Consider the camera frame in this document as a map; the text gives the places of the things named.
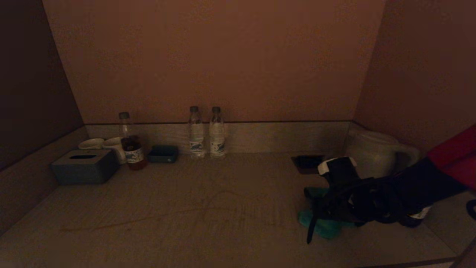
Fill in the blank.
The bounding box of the white mug with handle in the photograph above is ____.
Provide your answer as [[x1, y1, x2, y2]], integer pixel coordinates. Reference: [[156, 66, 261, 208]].
[[103, 137, 128, 164]]

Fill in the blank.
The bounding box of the blue-grey tissue box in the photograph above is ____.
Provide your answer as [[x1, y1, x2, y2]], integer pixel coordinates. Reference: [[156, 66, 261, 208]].
[[50, 149, 119, 185]]

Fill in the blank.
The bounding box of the small teal tray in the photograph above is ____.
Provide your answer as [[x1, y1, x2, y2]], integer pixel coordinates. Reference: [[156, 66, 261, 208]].
[[148, 145, 179, 163]]

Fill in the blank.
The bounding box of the amber tea bottle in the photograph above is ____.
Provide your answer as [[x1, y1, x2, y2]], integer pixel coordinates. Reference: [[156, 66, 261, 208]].
[[118, 112, 147, 171]]

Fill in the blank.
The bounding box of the green cloth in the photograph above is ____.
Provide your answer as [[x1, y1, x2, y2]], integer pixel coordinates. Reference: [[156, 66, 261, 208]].
[[297, 187, 357, 240]]

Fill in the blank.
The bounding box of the clear water bottle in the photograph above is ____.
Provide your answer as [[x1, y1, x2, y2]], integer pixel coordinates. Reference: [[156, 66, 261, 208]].
[[209, 106, 226, 159], [187, 106, 205, 159]]

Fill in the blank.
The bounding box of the black socket panel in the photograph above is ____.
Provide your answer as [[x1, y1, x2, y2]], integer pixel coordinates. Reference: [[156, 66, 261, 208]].
[[291, 155, 328, 175]]

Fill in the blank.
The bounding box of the dark drink bottle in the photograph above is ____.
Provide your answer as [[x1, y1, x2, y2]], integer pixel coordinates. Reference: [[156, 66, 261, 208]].
[[403, 207, 432, 228]]

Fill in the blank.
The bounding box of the white electric kettle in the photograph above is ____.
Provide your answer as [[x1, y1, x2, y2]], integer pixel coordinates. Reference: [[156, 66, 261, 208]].
[[344, 130, 421, 180]]

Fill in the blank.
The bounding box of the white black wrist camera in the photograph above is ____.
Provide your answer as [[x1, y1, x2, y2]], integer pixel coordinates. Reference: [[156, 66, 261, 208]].
[[318, 157, 358, 184]]

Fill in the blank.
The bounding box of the white cup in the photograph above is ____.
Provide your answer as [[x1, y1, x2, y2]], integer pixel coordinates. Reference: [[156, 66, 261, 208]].
[[78, 138, 105, 150]]

